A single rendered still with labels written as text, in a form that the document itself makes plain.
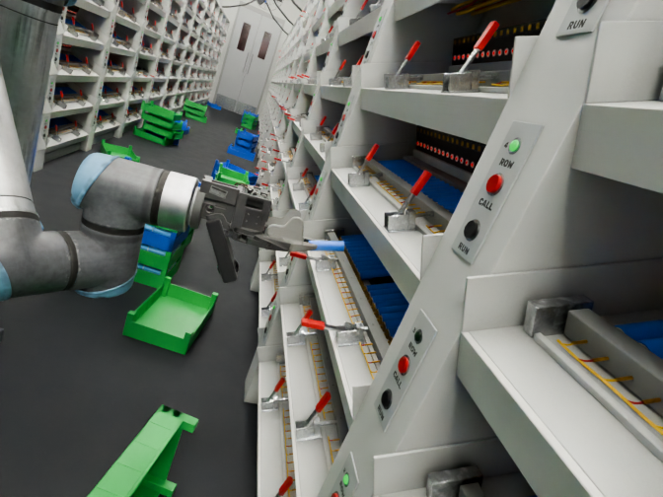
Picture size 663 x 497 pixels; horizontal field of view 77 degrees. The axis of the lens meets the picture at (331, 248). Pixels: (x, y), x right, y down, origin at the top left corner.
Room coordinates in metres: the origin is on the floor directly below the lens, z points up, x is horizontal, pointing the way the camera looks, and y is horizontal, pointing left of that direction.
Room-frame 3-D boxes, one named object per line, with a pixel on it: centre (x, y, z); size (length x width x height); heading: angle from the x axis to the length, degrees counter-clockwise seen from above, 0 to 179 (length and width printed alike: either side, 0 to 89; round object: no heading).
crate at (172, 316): (1.23, 0.41, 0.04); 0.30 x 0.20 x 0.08; 6
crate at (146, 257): (1.47, 0.71, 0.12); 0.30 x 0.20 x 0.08; 99
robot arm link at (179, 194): (0.64, 0.25, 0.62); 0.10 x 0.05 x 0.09; 17
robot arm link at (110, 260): (0.59, 0.34, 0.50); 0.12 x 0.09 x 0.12; 152
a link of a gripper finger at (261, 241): (0.65, 0.11, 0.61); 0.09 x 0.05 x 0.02; 102
